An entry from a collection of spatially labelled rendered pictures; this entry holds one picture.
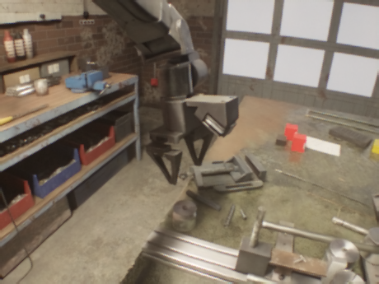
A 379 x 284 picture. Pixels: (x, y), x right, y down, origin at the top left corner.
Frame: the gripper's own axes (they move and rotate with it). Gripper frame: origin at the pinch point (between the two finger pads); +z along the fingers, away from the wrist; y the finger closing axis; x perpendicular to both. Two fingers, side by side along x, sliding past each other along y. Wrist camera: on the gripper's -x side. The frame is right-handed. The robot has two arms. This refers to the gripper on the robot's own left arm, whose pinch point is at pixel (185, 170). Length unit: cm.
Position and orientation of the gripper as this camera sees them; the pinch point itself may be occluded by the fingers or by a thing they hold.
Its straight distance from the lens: 49.3
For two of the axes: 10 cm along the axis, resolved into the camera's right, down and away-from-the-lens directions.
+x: -8.1, -1.3, 5.7
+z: 1.0, 9.3, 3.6
